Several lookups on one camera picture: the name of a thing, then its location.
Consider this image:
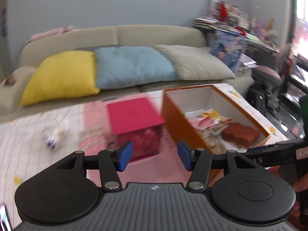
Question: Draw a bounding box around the cluttered desk shelf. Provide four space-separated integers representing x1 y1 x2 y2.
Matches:
193 0 279 54

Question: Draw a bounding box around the grey-green cushion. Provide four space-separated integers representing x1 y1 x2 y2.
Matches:
154 45 235 81

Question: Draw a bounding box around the light blue cushion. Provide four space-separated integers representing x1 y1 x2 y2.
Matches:
95 46 179 90

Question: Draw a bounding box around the rust red sponge cloth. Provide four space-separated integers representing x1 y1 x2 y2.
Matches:
220 122 259 148

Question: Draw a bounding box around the cellophane white bundle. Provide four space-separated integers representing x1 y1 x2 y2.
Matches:
42 115 70 150

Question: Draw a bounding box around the pink plush on sofa back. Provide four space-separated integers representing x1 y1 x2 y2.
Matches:
25 26 75 44

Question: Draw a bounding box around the blue anime print cushion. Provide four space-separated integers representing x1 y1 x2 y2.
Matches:
210 30 248 74

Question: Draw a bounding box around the pink restaurant mat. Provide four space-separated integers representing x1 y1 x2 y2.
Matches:
83 101 191 186

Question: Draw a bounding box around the pink office chair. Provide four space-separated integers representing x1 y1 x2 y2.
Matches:
253 43 292 92

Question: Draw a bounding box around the person's right hand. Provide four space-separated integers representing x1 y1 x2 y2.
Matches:
293 174 308 193

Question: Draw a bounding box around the red lidded candy box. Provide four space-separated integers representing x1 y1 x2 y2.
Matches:
106 97 164 161

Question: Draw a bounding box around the brown knotted rope toy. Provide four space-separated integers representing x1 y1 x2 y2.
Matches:
200 130 226 155

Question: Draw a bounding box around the beige fabric sofa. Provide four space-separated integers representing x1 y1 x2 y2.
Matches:
1 25 254 121

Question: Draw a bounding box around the pale pink cloth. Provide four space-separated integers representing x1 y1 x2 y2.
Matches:
188 116 216 131

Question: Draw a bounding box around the orange white cardboard box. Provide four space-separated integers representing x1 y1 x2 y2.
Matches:
161 84 271 154

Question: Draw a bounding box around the checked fruit print tablecloth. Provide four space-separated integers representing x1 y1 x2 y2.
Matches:
0 83 289 229

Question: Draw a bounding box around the yellow snack packet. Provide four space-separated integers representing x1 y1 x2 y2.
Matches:
201 109 233 125

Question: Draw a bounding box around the yellow cushion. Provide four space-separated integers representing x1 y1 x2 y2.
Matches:
21 51 100 106

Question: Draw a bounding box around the black backpack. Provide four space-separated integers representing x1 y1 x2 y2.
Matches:
245 82 268 117

